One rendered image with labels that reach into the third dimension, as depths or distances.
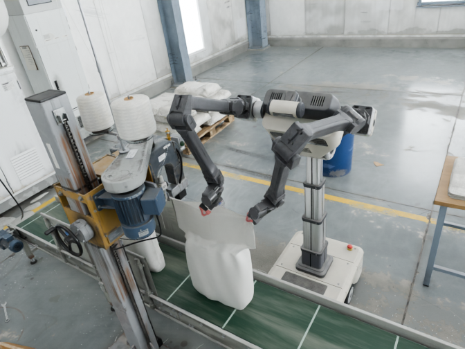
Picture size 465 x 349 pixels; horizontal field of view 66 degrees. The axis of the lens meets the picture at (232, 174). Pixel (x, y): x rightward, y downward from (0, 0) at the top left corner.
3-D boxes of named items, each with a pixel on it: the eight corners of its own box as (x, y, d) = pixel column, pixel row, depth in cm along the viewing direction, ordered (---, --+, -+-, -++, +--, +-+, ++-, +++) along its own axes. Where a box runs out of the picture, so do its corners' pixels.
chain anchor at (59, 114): (72, 121, 146) (66, 106, 143) (61, 126, 142) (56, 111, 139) (68, 120, 147) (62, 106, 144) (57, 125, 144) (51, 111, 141)
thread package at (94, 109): (122, 122, 172) (112, 88, 164) (98, 135, 162) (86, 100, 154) (102, 119, 180) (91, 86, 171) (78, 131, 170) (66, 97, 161)
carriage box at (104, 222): (154, 212, 192) (140, 161, 176) (105, 252, 169) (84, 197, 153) (123, 201, 205) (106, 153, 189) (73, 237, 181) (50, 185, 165)
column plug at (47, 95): (66, 93, 145) (66, 90, 144) (40, 103, 136) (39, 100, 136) (50, 91, 150) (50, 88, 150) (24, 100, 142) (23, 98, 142)
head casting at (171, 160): (186, 179, 211) (176, 132, 196) (158, 201, 194) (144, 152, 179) (149, 169, 226) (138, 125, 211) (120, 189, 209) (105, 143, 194)
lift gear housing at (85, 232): (97, 239, 169) (89, 221, 163) (87, 246, 165) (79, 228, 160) (82, 233, 175) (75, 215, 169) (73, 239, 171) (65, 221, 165)
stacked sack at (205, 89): (224, 91, 533) (223, 81, 525) (207, 101, 503) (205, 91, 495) (189, 88, 567) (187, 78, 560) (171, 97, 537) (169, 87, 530)
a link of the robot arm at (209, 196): (223, 173, 171) (208, 171, 175) (210, 186, 163) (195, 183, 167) (228, 194, 177) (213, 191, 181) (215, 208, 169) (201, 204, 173)
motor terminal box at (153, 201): (168, 206, 166) (163, 186, 160) (162, 220, 158) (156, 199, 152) (151, 207, 167) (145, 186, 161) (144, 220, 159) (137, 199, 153)
